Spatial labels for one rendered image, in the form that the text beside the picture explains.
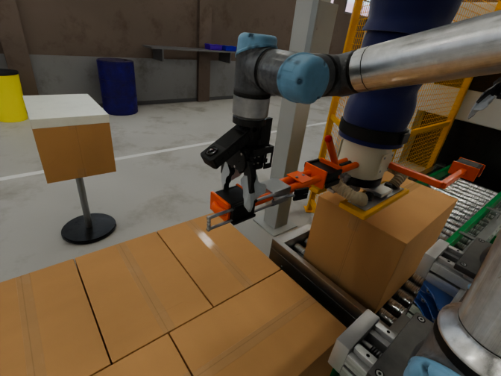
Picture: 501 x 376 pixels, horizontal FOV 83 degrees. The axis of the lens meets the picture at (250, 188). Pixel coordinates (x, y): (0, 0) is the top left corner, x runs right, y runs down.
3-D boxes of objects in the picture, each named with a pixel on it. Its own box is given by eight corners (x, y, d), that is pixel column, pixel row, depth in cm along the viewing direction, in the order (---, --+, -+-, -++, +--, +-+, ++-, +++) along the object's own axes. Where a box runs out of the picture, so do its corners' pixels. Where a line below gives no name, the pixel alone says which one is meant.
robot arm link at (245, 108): (249, 101, 53) (224, 91, 58) (247, 124, 55) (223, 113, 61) (277, 98, 57) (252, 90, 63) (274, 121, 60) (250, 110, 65)
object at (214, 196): (236, 199, 76) (238, 183, 73) (254, 212, 71) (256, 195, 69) (209, 208, 71) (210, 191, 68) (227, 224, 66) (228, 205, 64)
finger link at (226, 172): (240, 189, 75) (252, 165, 69) (221, 195, 71) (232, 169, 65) (234, 180, 76) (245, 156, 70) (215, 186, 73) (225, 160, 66)
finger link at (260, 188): (272, 207, 66) (267, 168, 65) (253, 215, 63) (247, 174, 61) (263, 206, 69) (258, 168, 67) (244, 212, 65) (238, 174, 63)
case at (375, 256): (361, 224, 184) (381, 168, 164) (426, 260, 158) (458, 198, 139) (301, 262, 147) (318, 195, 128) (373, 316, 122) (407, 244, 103)
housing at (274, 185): (272, 189, 83) (274, 176, 81) (289, 201, 79) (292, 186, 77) (254, 196, 79) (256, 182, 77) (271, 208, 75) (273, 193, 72)
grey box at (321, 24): (322, 54, 200) (332, 4, 185) (328, 56, 196) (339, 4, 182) (303, 53, 188) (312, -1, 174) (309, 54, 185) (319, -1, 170)
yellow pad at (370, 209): (384, 183, 119) (388, 172, 117) (408, 194, 113) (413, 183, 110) (338, 206, 99) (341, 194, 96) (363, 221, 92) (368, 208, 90)
